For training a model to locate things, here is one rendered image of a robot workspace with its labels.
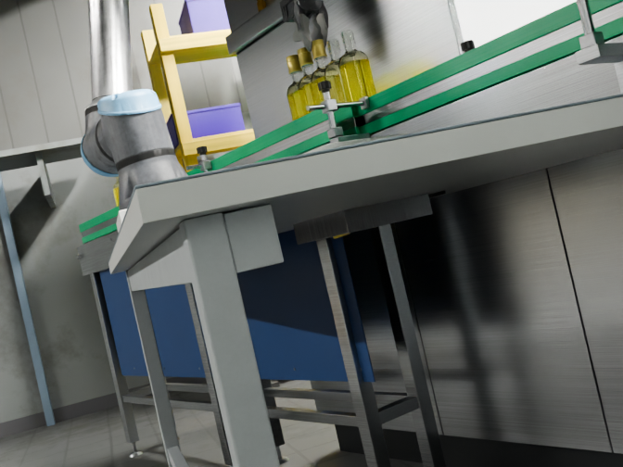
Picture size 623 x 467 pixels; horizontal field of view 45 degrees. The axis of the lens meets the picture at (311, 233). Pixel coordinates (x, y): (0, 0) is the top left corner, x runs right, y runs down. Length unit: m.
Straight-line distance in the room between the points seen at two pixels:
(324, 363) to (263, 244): 1.16
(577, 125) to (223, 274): 0.41
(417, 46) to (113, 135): 0.76
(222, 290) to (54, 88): 4.16
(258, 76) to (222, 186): 1.75
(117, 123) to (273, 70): 0.98
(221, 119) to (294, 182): 3.39
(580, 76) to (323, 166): 0.72
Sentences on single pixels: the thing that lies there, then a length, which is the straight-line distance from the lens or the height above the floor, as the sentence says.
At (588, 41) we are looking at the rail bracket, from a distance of 1.22.
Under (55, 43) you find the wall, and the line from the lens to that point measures 4.92.
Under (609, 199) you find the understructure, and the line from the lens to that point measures 1.59.
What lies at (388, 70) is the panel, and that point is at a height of 1.05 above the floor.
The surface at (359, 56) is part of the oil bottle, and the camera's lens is 1.81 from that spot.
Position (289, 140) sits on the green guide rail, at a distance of 1.83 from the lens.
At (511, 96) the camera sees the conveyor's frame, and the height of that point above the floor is 0.85.
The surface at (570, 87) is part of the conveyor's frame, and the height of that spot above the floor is 0.83.
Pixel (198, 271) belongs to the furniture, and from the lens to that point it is 0.72.
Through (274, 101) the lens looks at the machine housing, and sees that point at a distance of 2.37.
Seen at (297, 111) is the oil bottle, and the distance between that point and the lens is 1.97.
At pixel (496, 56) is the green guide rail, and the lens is 1.48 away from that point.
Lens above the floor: 0.66
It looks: 1 degrees up
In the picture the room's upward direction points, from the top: 13 degrees counter-clockwise
